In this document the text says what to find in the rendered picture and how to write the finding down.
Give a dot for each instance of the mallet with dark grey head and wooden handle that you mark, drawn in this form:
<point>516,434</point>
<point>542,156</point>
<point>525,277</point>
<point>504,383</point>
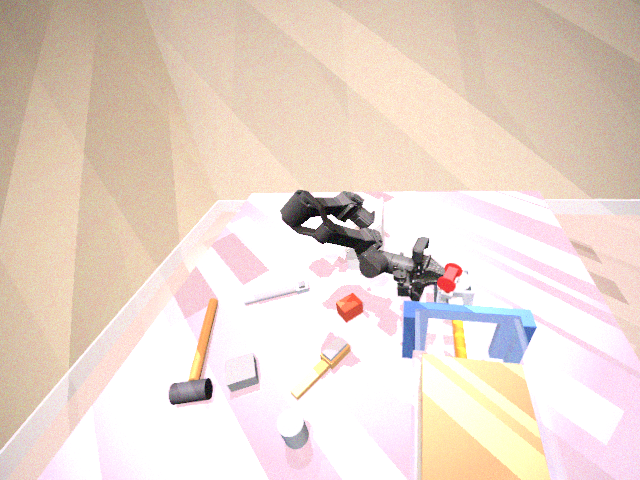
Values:
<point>196,389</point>

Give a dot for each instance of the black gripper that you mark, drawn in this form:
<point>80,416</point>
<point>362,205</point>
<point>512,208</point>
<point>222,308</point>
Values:
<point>429,270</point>

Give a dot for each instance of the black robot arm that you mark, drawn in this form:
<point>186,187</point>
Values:
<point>346,205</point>

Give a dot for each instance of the grey cylinder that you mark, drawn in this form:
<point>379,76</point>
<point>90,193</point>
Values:
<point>292,428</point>

